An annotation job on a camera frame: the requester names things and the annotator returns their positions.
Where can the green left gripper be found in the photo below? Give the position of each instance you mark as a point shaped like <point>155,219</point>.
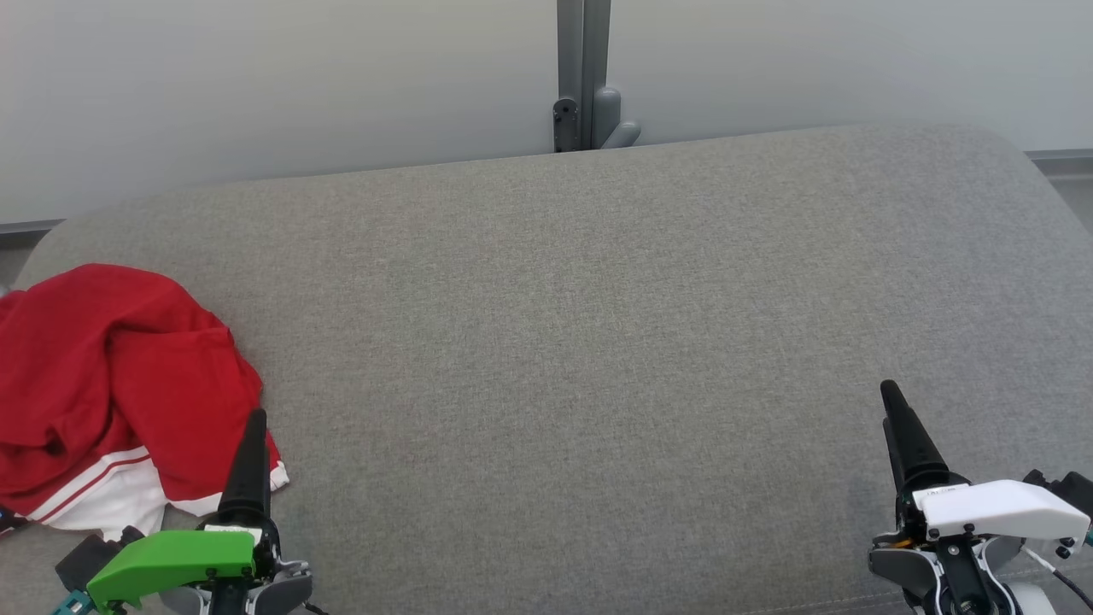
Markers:
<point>171,559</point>

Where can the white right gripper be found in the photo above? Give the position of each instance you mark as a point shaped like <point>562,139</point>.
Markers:
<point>990,511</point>

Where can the red Bulls 23 jersey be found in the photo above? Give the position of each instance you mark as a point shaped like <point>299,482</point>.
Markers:
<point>196,401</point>

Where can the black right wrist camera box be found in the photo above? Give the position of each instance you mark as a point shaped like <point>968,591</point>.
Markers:
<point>1069,489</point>

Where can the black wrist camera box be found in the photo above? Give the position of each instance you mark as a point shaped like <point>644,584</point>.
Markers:
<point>1069,489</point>
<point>85,555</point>

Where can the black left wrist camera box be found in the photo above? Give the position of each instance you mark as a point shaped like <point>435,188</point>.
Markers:
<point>85,555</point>

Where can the teal left camera connector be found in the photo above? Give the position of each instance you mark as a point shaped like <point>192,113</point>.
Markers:
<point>70,604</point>

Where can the grey partition bottom rail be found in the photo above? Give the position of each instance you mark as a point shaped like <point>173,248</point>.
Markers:
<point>1063,156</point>
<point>30,227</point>

